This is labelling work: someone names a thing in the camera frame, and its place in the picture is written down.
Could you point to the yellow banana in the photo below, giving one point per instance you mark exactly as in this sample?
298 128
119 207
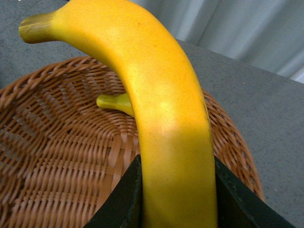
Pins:
179 185
118 102

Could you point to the grey-white curtain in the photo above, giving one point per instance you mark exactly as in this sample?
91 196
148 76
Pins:
268 34

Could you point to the brown wicker basket right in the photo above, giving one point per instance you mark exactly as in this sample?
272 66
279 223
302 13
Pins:
61 156

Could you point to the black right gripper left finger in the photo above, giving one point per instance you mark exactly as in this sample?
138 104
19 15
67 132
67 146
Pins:
122 209

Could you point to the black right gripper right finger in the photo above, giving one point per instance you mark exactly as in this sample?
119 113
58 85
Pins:
239 207

